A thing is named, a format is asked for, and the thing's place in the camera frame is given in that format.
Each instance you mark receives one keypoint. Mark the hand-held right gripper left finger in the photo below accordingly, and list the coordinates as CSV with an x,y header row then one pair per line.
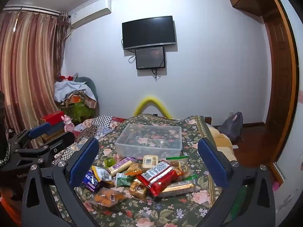
x,y
84,162

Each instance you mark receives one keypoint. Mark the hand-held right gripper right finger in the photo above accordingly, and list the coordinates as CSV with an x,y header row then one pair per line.
x,y
211,163

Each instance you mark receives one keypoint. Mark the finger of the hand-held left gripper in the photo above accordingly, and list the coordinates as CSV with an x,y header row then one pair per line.
x,y
39,130
60,141

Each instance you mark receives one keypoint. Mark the blue snack packet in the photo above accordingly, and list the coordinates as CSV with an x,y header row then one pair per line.
x,y
91,181

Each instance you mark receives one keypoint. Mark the green jelly cup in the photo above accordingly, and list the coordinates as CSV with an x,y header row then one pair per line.
x,y
110,162

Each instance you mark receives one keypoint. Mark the green seal cookie bag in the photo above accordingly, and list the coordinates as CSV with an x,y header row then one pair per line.
x,y
182,166

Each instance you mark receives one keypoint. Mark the purple label bread pack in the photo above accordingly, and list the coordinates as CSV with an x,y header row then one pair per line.
x,y
122,166

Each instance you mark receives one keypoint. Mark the orange ball snack bag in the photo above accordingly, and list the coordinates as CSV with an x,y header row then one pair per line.
x,y
106,196

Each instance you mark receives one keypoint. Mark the red snack packet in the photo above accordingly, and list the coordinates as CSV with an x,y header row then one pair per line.
x,y
161,176

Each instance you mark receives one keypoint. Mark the golden brown cake pack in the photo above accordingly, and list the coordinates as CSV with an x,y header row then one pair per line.
x,y
138,189

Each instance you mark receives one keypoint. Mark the beige bun pack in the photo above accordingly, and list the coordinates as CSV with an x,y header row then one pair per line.
x,y
149,161

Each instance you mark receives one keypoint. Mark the clear plastic storage box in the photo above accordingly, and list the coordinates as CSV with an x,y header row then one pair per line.
x,y
149,141

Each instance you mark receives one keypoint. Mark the dark grey box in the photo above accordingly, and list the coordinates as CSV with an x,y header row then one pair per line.
x,y
56,127

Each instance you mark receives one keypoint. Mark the red box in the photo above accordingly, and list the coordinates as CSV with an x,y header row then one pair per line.
x,y
52,117

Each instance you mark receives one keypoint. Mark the pink plush toy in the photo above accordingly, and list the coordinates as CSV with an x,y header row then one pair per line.
x,y
68,124

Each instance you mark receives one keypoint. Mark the yellow white snack packet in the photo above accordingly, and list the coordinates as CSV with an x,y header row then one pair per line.
x,y
103,173

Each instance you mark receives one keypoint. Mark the orange plastic item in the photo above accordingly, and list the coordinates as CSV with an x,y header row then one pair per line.
x,y
9,208

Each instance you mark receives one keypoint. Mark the checkered patchwork quilt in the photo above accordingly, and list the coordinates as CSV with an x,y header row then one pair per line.
x,y
99,125

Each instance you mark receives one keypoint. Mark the long golden bar pack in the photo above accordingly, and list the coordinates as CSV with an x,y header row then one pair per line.
x,y
180,187

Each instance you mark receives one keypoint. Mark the small green packet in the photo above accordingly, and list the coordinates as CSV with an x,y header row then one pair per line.
x,y
122,179

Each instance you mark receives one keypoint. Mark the grey backpack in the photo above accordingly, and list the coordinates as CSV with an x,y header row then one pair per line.
x,y
232,125

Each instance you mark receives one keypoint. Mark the pile of clothes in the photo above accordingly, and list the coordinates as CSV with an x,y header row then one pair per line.
x,y
68,89

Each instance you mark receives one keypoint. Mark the small orange packet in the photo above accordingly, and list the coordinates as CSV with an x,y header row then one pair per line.
x,y
133,169

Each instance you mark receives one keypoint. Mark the grey green chair back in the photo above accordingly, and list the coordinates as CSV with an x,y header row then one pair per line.
x,y
91,85

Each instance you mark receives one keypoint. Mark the striped brown curtain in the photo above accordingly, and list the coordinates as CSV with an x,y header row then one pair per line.
x,y
28,63

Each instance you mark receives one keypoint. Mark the yellow foam tube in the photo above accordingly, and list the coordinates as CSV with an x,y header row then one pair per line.
x,y
151,99

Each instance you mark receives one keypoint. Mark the small black monitor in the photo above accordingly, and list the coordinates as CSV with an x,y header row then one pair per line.
x,y
150,58

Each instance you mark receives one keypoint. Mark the white air conditioner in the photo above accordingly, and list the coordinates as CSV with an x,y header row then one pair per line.
x,y
91,13

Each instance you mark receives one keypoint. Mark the white curtain rail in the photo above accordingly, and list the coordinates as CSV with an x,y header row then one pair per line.
x,y
30,9

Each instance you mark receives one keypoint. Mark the black wall television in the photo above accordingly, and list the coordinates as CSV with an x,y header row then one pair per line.
x,y
149,32

